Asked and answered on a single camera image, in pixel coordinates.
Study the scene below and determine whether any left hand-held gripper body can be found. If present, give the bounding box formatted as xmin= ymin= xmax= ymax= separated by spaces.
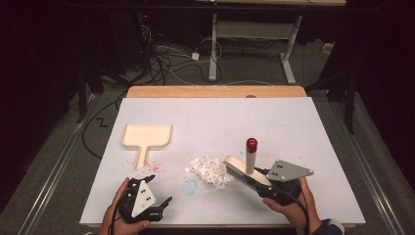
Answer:
xmin=117 ymin=177 xmax=164 ymax=224

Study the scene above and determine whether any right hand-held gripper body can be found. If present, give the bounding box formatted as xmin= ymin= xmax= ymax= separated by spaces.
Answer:
xmin=255 ymin=159 xmax=315 ymax=208

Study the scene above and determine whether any cream brush with red-tipped handle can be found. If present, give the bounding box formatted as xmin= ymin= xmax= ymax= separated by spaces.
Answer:
xmin=222 ymin=137 xmax=273 ymax=191

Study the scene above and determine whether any cream plastic dustpan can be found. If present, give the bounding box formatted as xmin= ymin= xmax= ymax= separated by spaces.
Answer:
xmin=120 ymin=123 xmax=173 ymax=170

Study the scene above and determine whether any pile of white paper scraps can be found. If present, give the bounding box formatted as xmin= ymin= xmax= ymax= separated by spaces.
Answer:
xmin=184 ymin=156 xmax=233 ymax=190

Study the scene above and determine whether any person's left hand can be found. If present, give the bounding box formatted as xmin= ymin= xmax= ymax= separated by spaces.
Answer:
xmin=99 ymin=176 xmax=152 ymax=235

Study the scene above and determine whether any person's right hand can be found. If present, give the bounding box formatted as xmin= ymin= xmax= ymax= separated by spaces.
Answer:
xmin=262 ymin=176 xmax=323 ymax=234

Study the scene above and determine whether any white table cover board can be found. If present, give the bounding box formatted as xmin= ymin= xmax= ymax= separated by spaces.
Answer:
xmin=78 ymin=96 xmax=366 ymax=227

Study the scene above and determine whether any black stand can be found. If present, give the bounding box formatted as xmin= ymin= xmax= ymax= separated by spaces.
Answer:
xmin=306 ymin=65 xmax=356 ymax=135

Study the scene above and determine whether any wooden table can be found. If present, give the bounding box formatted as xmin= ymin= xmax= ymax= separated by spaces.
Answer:
xmin=125 ymin=85 xmax=308 ymax=99

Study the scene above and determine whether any white-framed desk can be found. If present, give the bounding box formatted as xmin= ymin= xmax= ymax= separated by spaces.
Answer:
xmin=195 ymin=0 xmax=347 ymax=85

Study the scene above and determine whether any left hand-held gripper cable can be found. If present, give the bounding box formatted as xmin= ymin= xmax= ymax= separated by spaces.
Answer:
xmin=109 ymin=192 xmax=130 ymax=235

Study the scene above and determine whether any hand-held gripper cable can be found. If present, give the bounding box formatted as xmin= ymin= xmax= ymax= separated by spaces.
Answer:
xmin=109 ymin=192 xmax=130 ymax=235
xmin=278 ymin=189 xmax=311 ymax=235

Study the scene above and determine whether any right hand-held gripper cable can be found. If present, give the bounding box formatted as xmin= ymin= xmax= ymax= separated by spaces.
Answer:
xmin=278 ymin=189 xmax=311 ymax=235

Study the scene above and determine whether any black floor cable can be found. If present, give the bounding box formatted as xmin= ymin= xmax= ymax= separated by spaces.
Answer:
xmin=81 ymin=92 xmax=128 ymax=160

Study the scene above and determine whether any metal floor rail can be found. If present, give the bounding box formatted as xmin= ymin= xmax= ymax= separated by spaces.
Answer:
xmin=326 ymin=97 xmax=407 ymax=235
xmin=14 ymin=93 xmax=99 ymax=235

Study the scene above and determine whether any tangle of black cables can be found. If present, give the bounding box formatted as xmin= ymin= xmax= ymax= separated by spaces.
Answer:
xmin=136 ymin=23 xmax=223 ymax=86

